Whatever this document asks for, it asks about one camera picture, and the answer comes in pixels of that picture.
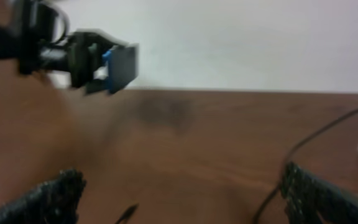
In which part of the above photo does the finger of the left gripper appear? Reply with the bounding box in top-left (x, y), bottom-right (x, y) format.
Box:
top-left (85, 78), bottom-right (108, 95)
top-left (85, 29), bottom-right (135, 50)

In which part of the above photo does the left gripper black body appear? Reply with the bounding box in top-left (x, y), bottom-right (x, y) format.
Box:
top-left (39, 31), bottom-right (104, 88)

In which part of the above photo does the black charger cable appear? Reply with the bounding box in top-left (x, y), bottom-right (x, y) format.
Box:
top-left (114, 106), bottom-right (358, 224)

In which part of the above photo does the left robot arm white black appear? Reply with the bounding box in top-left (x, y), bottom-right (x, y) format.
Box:
top-left (0, 0), bottom-right (138, 95)

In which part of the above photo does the blue Galaxy smartphone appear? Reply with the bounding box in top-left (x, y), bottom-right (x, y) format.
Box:
top-left (103, 45), bottom-right (138, 95)

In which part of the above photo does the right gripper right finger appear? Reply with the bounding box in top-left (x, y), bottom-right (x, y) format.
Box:
top-left (280, 162), bottom-right (358, 224)

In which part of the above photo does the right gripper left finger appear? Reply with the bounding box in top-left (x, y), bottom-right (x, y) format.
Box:
top-left (0, 169), bottom-right (86, 224)

